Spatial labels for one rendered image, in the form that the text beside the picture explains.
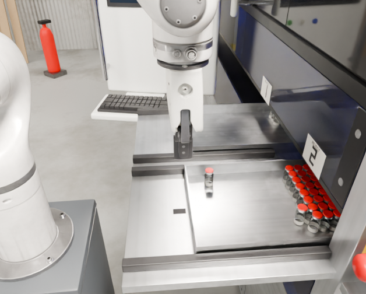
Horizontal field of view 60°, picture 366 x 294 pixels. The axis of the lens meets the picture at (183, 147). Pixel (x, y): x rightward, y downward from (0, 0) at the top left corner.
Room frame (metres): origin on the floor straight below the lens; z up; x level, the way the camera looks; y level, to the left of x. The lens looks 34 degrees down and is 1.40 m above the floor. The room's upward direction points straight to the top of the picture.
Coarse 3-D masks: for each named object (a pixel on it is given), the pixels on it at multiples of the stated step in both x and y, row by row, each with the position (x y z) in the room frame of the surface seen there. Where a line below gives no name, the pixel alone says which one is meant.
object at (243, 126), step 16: (208, 112) 0.99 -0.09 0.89; (224, 112) 1.00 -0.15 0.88; (240, 112) 1.00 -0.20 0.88; (256, 112) 1.00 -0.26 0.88; (192, 128) 0.89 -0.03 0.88; (208, 128) 0.89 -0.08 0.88; (224, 128) 0.89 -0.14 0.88; (240, 128) 0.89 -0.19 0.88; (256, 128) 0.89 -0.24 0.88; (272, 128) 0.89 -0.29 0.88; (208, 144) 0.79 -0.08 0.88; (224, 144) 0.79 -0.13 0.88; (240, 144) 0.74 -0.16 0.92; (256, 144) 0.75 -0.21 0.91; (272, 144) 0.75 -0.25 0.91; (288, 144) 0.75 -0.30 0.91
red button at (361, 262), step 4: (356, 256) 0.30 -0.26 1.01; (360, 256) 0.30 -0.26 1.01; (364, 256) 0.29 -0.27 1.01; (356, 260) 0.30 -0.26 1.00; (360, 260) 0.29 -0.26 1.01; (364, 260) 0.29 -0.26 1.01; (352, 264) 0.30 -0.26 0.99; (356, 264) 0.29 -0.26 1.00; (360, 264) 0.29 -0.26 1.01; (364, 264) 0.28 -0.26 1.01; (356, 268) 0.29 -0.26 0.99; (360, 268) 0.28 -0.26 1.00; (364, 268) 0.28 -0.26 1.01; (356, 272) 0.29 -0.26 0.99; (360, 272) 0.28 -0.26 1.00; (364, 272) 0.28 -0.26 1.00; (360, 276) 0.28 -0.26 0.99; (364, 276) 0.27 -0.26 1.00; (360, 280) 0.28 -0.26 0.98; (364, 280) 0.27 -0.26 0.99
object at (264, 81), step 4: (264, 76) 0.91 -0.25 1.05; (264, 80) 0.90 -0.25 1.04; (264, 84) 0.90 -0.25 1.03; (268, 84) 0.87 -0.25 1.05; (264, 88) 0.89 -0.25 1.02; (268, 88) 0.86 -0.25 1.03; (264, 92) 0.89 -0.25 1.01; (268, 92) 0.85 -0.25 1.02; (264, 96) 0.88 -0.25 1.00; (268, 96) 0.85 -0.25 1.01; (268, 100) 0.84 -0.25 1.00; (268, 104) 0.84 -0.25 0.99
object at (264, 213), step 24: (192, 168) 0.65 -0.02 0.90; (216, 168) 0.65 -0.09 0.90; (240, 168) 0.66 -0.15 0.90; (264, 168) 0.66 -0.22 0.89; (192, 192) 0.58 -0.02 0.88; (216, 192) 0.58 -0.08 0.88; (240, 192) 0.58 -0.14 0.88; (264, 192) 0.58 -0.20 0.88; (192, 216) 0.47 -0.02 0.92; (216, 216) 0.50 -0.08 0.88; (240, 216) 0.50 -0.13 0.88; (264, 216) 0.50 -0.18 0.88; (288, 216) 0.50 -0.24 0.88; (216, 240) 0.43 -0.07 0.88; (240, 240) 0.43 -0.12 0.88; (264, 240) 0.43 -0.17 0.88; (288, 240) 0.41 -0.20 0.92; (312, 240) 0.41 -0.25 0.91
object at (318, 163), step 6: (306, 144) 0.58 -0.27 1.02; (312, 144) 0.55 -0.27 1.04; (306, 150) 0.57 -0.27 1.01; (312, 150) 0.55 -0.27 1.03; (318, 150) 0.53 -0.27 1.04; (306, 156) 0.57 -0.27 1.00; (318, 156) 0.52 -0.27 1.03; (324, 156) 0.50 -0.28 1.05; (312, 162) 0.53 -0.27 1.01; (318, 162) 0.51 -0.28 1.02; (312, 168) 0.53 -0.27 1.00; (318, 168) 0.51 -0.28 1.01; (318, 174) 0.50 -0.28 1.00
